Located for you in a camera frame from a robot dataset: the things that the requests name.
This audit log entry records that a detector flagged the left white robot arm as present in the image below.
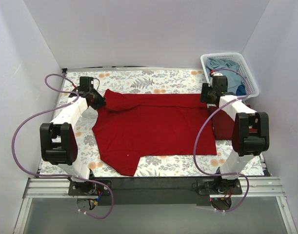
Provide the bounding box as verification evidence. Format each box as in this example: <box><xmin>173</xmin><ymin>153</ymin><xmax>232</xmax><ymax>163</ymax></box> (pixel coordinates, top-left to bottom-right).
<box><xmin>40</xmin><ymin>77</ymin><xmax>106</xmax><ymax>195</ymax></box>

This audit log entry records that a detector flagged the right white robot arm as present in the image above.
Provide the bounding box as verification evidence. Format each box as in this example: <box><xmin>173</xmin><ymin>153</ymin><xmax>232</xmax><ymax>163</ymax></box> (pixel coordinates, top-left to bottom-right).
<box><xmin>193</xmin><ymin>72</ymin><xmax>270</xmax><ymax>194</ymax></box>

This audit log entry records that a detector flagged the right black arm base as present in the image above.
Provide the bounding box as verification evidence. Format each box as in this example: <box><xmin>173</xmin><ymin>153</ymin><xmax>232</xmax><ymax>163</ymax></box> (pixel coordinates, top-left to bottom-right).
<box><xmin>191</xmin><ymin>179</ymin><xmax>242</xmax><ymax>195</ymax></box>

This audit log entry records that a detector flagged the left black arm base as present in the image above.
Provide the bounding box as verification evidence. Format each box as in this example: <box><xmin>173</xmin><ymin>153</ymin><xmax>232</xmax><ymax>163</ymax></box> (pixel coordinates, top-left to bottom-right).
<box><xmin>68</xmin><ymin>181</ymin><xmax>110</xmax><ymax>196</ymax></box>

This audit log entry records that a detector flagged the floral patterned table mat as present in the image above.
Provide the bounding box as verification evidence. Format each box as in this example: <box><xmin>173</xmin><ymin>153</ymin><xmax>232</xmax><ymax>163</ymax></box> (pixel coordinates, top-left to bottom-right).
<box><xmin>39</xmin><ymin>69</ymin><xmax>265</xmax><ymax>178</ymax></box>

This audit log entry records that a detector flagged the light blue t shirt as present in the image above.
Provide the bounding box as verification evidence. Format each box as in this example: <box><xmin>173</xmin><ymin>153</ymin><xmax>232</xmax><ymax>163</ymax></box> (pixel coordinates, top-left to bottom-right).
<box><xmin>205</xmin><ymin>58</ymin><xmax>244</xmax><ymax>94</ymax></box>

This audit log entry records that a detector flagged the dark blue t shirt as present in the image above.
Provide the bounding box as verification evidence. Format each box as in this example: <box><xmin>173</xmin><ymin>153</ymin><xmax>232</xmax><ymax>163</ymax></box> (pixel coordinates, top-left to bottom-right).
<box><xmin>236</xmin><ymin>84</ymin><xmax>247</xmax><ymax>96</ymax></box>

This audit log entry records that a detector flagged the folded dark red t shirt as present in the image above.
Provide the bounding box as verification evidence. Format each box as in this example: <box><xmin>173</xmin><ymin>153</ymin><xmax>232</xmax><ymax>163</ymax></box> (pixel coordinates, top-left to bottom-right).
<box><xmin>211</xmin><ymin>110</ymin><xmax>234</xmax><ymax>140</ymax></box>

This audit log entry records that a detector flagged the white plastic basket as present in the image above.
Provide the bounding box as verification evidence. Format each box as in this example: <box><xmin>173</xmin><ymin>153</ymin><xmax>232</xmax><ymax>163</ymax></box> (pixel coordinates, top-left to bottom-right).
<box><xmin>200</xmin><ymin>52</ymin><xmax>259</xmax><ymax>100</ymax></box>

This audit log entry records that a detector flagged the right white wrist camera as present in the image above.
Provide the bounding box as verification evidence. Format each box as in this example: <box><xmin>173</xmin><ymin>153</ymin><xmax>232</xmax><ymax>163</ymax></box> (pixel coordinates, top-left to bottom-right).
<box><xmin>210</xmin><ymin>70</ymin><xmax>222</xmax><ymax>77</ymax></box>

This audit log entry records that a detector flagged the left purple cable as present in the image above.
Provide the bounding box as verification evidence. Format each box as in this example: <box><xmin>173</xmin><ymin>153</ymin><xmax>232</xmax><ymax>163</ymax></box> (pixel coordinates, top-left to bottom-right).
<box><xmin>11</xmin><ymin>74</ymin><xmax>115</xmax><ymax>219</ymax></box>

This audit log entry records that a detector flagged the aluminium frame rail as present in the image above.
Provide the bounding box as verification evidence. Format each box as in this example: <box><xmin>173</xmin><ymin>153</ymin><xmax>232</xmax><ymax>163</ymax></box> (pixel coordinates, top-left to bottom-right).
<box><xmin>23</xmin><ymin>177</ymin><xmax>285</xmax><ymax>198</ymax></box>

